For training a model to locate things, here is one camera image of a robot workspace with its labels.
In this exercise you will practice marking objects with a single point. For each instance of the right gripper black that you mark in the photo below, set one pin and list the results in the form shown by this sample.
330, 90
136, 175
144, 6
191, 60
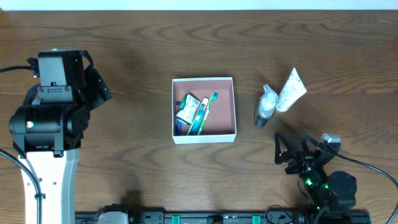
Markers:
298, 160

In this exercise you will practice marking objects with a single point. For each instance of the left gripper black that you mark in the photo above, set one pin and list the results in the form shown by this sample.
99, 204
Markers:
97, 88

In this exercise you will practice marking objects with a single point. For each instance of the clear foam soap pump bottle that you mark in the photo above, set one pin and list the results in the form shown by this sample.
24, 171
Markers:
266, 106

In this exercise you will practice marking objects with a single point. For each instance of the white lotion tube gold cap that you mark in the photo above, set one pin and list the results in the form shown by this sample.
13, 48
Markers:
291, 92

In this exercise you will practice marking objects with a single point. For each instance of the green and white toothbrush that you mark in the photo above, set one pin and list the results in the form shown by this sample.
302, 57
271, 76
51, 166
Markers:
213, 97

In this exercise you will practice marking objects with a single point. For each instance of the red green toothpaste tube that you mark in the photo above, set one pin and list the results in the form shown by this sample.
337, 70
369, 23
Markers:
194, 128

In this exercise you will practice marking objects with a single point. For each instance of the blue disposable razor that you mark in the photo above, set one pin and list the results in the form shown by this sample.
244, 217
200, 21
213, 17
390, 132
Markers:
179, 123

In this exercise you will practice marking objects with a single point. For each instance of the green soap bar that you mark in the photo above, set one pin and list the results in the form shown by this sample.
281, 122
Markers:
187, 110

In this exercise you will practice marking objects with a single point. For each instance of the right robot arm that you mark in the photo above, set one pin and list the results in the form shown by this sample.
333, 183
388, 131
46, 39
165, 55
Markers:
335, 192

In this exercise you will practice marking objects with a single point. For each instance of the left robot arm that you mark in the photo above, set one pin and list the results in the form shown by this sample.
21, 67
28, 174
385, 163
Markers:
48, 128

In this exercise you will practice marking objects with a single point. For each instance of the white box with pink interior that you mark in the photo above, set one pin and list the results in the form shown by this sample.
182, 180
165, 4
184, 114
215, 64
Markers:
220, 125

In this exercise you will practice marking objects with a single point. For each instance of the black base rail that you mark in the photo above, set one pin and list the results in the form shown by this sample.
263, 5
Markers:
275, 214

